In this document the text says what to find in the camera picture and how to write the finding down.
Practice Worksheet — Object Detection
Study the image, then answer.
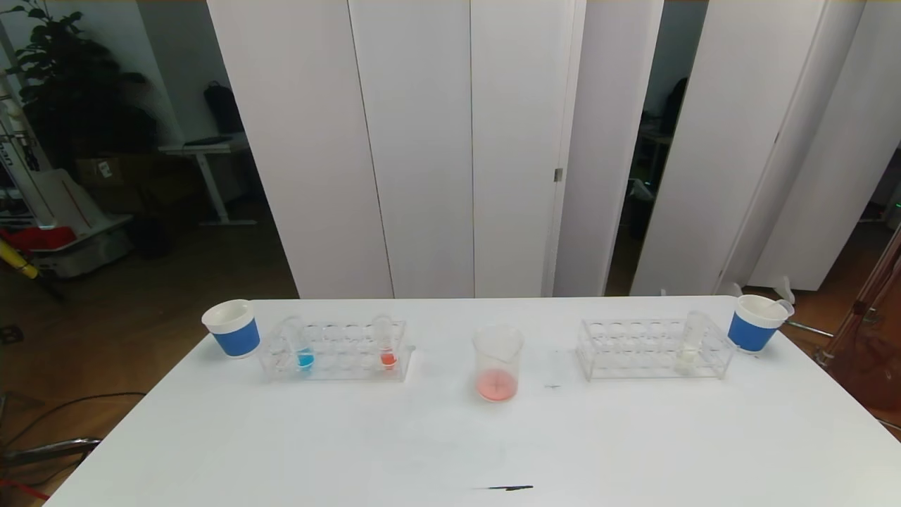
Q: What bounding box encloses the red cable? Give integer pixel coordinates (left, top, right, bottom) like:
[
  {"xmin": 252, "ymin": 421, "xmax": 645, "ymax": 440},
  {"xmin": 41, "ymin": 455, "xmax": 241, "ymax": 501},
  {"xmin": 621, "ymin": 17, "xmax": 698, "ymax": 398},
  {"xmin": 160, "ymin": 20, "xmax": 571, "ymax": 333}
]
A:
[{"xmin": 0, "ymin": 479, "xmax": 50, "ymax": 501}]

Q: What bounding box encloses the pale yellow pigment test tube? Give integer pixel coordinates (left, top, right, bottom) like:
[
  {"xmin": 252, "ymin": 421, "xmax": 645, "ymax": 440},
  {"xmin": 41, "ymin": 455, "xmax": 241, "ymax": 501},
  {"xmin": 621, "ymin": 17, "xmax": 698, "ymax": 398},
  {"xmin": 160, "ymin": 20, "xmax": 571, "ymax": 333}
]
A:
[{"xmin": 677, "ymin": 311, "xmax": 712, "ymax": 373}]

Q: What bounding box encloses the red flat item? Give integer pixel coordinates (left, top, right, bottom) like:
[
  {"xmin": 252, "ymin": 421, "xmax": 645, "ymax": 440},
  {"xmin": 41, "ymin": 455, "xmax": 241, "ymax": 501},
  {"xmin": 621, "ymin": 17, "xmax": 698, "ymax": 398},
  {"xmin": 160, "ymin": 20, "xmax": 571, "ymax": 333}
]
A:
[{"xmin": 0, "ymin": 225, "xmax": 77, "ymax": 252}]

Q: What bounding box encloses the blue pigment test tube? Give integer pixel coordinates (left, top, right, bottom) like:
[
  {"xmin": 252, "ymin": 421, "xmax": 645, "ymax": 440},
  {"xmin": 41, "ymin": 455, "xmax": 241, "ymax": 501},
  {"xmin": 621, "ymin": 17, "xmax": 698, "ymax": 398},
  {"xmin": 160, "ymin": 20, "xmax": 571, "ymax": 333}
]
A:
[{"xmin": 282, "ymin": 315, "xmax": 315, "ymax": 370}]

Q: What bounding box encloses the grey metal floor leg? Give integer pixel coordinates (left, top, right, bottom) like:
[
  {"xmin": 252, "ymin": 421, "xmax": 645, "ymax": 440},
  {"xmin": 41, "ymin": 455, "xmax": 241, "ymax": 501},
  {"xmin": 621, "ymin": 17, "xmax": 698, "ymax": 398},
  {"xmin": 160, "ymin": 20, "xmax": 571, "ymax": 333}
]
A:
[{"xmin": 0, "ymin": 437, "xmax": 103, "ymax": 465}]

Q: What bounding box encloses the dark green potted plant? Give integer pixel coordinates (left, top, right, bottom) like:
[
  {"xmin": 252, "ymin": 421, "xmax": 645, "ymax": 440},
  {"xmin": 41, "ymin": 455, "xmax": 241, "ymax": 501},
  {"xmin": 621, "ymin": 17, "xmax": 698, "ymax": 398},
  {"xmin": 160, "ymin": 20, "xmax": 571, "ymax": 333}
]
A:
[{"xmin": 2, "ymin": 0, "xmax": 159, "ymax": 170}]

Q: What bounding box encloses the yellow black tool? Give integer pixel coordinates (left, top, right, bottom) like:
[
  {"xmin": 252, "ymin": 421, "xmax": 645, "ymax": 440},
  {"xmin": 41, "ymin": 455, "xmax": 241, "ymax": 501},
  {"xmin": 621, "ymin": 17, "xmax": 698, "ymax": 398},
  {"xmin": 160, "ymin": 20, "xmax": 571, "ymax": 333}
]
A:
[{"xmin": 0, "ymin": 236, "xmax": 39, "ymax": 279}]

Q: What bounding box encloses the black floor cable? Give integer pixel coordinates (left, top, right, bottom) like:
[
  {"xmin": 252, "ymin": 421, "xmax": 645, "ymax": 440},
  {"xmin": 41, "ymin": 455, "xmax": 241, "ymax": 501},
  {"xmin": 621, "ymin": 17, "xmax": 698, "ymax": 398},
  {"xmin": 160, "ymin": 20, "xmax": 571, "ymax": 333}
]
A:
[{"xmin": 0, "ymin": 391, "xmax": 147, "ymax": 451}]

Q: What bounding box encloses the white office desk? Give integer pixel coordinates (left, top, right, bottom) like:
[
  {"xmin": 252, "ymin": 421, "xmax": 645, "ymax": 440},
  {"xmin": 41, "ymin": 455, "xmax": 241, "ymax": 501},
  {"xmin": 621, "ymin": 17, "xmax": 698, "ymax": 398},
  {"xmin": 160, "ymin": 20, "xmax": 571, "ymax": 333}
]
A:
[{"xmin": 158, "ymin": 132, "xmax": 258, "ymax": 226}]

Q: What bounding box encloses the white blue paper cup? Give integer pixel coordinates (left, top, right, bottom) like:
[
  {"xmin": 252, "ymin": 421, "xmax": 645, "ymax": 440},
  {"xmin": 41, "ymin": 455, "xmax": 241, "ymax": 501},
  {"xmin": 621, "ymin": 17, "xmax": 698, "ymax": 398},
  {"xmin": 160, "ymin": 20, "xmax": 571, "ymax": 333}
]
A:
[
  {"xmin": 727, "ymin": 294, "xmax": 790, "ymax": 353},
  {"xmin": 201, "ymin": 299, "xmax": 261, "ymax": 359}
]

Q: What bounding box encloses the white machine with column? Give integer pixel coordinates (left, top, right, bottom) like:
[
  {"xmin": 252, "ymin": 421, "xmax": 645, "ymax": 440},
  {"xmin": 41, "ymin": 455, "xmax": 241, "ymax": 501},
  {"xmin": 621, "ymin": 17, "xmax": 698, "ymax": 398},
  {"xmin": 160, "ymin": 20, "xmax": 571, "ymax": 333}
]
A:
[{"xmin": 0, "ymin": 70, "xmax": 134, "ymax": 279}]

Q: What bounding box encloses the clear glass beaker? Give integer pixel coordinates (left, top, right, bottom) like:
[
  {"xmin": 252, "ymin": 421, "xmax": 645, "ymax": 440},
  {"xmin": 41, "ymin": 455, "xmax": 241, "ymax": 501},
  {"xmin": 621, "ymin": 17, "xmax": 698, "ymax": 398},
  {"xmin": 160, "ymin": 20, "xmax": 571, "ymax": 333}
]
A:
[{"xmin": 472, "ymin": 324, "xmax": 525, "ymax": 403}]

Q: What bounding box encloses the white folding partition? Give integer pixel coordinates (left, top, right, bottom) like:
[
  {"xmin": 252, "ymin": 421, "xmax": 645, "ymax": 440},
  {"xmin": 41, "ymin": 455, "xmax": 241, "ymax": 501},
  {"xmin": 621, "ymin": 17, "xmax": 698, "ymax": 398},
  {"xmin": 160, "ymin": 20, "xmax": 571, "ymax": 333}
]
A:
[
  {"xmin": 206, "ymin": 0, "xmax": 664, "ymax": 299},
  {"xmin": 630, "ymin": 0, "xmax": 901, "ymax": 305}
]

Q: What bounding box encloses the brown cardboard box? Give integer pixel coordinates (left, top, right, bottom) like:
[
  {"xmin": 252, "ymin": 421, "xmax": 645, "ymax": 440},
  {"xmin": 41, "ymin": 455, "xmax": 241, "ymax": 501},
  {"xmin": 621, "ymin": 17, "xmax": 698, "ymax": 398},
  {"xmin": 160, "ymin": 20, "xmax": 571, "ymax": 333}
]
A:
[{"xmin": 76, "ymin": 155, "xmax": 152, "ymax": 187}]

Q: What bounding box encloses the clear acrylic test tube rack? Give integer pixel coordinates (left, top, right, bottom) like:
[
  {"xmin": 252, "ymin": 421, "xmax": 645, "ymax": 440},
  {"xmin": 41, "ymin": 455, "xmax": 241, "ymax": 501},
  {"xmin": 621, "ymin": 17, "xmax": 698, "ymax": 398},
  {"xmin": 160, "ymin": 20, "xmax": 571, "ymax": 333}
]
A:
[
  {"xmin": 576, "ymin": 317, "xmax": 738, "ymax": 381},
  {"xmin": 258, "ymin": 318, "xmax": 416, "ymax": 383}
]

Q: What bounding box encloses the black backpack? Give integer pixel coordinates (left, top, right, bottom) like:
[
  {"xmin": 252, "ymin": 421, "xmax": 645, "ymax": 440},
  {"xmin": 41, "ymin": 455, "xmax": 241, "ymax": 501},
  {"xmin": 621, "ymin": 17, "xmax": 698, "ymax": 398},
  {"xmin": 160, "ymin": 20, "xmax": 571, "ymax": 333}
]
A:
[{"xmin": 203, "ymin": 80, "xmax": 244, "ymax": 134}]

